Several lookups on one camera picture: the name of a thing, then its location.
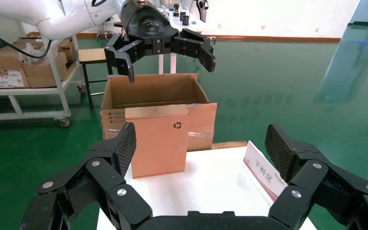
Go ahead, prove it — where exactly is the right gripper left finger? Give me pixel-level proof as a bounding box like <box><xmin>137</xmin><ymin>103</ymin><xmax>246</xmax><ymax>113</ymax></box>
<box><xmin>19</xmin><ymin>122</ymin><xmax>153</xmax><ymax>230</ymax></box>

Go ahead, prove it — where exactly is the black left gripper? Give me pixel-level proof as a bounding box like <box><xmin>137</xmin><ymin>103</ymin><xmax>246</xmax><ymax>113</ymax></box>
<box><xmin>103</xmin><ymin>0</ymin><xmax>217</xmax><ymax>84</ymax></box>

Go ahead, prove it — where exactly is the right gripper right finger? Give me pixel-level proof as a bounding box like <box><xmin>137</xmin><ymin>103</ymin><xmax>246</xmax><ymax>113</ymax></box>
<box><xmin>264</xmin><ymin>124</ymin><xmax>368</xmax><ymax>230</ymax></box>

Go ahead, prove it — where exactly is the small cardboard box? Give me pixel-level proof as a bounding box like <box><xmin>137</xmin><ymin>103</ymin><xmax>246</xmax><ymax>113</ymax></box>
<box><xmin>125</xmin><ymin>104</ymin><xmax>190</xmax><ymax>179</ymax></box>

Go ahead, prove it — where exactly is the large open cardboard box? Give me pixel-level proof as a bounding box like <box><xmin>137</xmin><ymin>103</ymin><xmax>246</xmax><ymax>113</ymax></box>
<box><xmin>100</xmin><ymin>73</ymin><xmax>218</xmax><ymax>152</ymax></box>

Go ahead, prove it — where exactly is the plain cardboard box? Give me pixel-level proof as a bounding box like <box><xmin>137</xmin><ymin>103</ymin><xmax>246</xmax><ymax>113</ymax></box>
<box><xmin>26</xmin><ymin>73</ymin><xmax>68</xmax><ymax>89</ymax></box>
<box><xmin>57</xmin><ymin>38</ymin><xmax>76</xmax><ymax>63</ymax></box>
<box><xmin>0</xmin><ymin>46</ymin><xmax>24</xmax><ymax>69</ymax></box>
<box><xmin>23</xmin><ymin>52</ymin><xmax>68</xmax><ymax>78</ymax></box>

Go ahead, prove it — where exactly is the cardboard box with white label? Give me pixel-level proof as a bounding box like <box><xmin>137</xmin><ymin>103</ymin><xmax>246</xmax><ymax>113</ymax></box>
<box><xmin>0</xmin><ymin>67</ymin><xmax>31</xmax><ymax>89</ymax></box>

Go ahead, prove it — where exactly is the acrylic sign with red print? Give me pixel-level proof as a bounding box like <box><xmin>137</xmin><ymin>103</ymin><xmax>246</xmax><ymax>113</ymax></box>
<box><xmin>243</xmin><ymin>141</ymin><xmax>289</xmax><ymax>204</ymax></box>

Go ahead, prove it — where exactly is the black hanging device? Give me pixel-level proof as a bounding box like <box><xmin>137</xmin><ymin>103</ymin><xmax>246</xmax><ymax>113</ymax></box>
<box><xmin>195</xmin><ymin>0</ymin><xmax>209</xmax><ymax>23</ymax></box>

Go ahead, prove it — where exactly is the brown stool with black legs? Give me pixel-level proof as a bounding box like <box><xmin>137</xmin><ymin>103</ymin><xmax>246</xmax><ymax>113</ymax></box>
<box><xmin>77</xmin><ymin>48</ymin><xmax>114</xmax><ymax>111</ymax></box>

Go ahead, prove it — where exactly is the wooden board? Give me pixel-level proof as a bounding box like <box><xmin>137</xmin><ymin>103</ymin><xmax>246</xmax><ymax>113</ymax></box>
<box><xmin>212</xmin><ymin>141</ymin><xmax>248</xmax><ymax>150</ymax></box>

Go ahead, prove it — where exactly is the white metal cart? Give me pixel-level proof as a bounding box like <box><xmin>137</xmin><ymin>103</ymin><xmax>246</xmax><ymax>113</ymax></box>
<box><xmin>0</xmin><ymin>34</ymin><xmax>87</xmax><ymax>128</ymax></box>

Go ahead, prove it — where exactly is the clear plastic bag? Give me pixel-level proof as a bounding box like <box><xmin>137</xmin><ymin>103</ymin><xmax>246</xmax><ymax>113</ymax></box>
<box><xmin>19</xmin><ymin>43</ymin><xmax>46</xmax><ymax>66</ymax></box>

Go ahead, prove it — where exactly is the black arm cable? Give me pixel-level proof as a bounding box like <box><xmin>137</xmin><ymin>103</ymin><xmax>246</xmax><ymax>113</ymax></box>
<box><xmin>0</xmin><ymin>27</ymin><xmax>53</xmax><ymax>60</ymax></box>

